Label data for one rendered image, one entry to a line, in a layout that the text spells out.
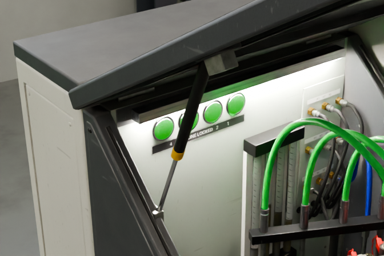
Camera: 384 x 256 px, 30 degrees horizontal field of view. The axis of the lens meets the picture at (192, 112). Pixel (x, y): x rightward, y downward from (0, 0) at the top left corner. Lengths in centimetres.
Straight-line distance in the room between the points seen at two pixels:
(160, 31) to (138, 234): 47
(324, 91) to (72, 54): 58
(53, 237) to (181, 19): 56
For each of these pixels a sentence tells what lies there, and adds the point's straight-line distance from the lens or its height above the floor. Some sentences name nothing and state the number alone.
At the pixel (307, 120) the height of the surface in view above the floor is 141.
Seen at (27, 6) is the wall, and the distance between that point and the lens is 516.
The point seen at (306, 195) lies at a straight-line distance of 154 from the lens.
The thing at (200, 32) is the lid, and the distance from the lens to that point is 90.
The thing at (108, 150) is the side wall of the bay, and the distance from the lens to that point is 126.
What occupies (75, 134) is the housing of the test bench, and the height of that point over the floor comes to 139.
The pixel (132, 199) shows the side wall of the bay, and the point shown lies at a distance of 124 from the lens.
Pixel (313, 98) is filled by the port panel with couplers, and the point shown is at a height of 133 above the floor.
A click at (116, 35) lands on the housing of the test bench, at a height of 150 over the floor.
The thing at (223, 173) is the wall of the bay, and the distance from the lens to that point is 153.
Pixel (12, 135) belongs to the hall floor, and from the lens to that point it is 448.
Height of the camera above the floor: 200
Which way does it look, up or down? 26 degrees down
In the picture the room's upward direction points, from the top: 1 degrees counter-clockwise
